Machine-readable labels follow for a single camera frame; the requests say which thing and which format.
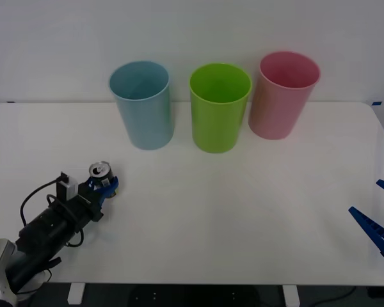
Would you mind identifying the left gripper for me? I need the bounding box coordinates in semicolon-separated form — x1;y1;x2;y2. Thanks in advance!
67;175;120;225

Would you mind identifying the dark drink can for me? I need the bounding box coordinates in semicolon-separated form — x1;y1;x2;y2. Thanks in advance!
88;161;118;199

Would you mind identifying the pale blue plastic bin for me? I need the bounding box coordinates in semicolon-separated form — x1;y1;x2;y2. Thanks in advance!
108;60;175;151

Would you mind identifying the white table leg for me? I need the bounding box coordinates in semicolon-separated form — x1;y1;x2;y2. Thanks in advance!
67;283;86;305
282;285;300;307

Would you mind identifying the green plastic bin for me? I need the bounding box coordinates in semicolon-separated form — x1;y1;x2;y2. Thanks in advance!
189;62;253;154

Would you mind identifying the pink plastic bin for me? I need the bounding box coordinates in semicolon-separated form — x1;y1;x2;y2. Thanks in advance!
248;51;322;141

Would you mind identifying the left arm wrist camera box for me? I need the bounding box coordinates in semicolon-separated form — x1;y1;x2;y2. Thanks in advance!
58;171;78;201

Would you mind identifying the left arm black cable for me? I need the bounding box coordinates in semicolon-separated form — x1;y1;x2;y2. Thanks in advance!
20;178;84;248

